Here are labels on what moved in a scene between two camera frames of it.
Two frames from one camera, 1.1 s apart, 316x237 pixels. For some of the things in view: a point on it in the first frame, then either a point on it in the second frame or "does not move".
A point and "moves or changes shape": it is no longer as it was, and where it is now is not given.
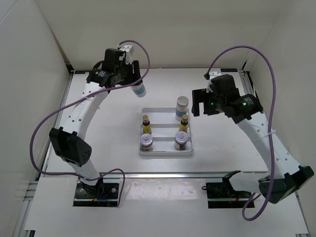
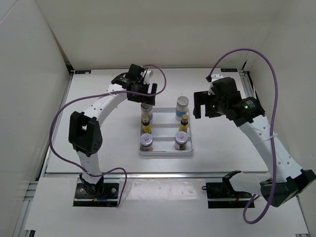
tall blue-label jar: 139,90 moves or changes shape
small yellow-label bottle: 146,129 does not move
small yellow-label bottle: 183,127 does not move
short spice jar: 146,142 does not move
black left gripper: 133,77 → 143,98
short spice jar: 180,139 does not move
